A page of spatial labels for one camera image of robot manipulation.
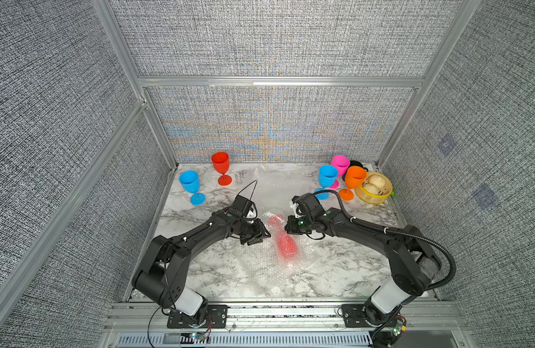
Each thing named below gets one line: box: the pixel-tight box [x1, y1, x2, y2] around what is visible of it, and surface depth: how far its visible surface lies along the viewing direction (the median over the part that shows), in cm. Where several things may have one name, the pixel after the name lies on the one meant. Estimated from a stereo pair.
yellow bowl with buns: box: [354, 171, 393, 205], surface depth 105 cm
